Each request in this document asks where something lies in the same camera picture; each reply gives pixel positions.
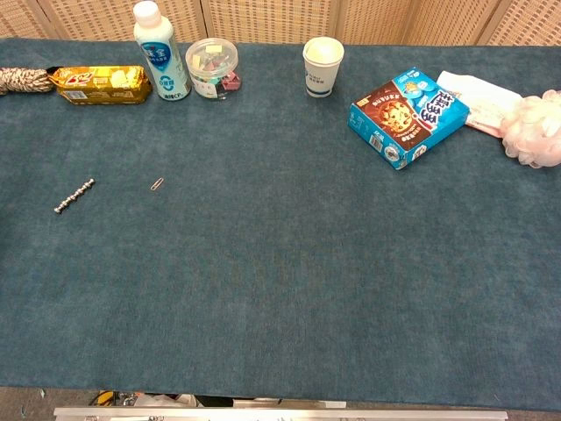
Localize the metal beaded rod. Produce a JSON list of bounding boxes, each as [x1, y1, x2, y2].
[[53, 177, 96, 215]]

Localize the blue felt table cloth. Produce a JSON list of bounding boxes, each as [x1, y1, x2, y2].
[[0, 37, 561, 412]]

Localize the white paper cup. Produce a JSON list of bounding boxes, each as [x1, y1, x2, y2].
[[302, 36, 345, 98]]

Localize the blue chocolate cookie box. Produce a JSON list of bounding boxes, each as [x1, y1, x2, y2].
[[347, 66, 471, 171]]

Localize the clear jar of binder clips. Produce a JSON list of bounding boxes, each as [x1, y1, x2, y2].
[[185, 37, 239, 99]]

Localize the woven rattan folding screen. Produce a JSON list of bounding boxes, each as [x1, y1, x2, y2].
[[0, 0, 561, 46]]

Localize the white milk drink bottle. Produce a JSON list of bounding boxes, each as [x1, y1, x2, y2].
[[132, 0, 193, 102]]

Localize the gold foil biscuit packet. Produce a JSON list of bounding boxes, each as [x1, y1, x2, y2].
[[47, 65, 153, 105]]

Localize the white pink tissue packet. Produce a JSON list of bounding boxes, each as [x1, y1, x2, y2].
[[436, 70, 523, 138]]

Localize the pink mesh bath loofah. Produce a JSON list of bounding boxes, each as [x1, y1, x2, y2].
[[501, 89, 561, 168]]

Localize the aluminium profile rail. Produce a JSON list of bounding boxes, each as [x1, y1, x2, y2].
[[53, 406, 509, 421]]

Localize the yellow base frame part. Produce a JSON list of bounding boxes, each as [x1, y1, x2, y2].
[[89, 389, 116, 407]]

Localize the brown white twisted rope bundle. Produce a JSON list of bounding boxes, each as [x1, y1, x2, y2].
[[0, 67, 54, 96]]

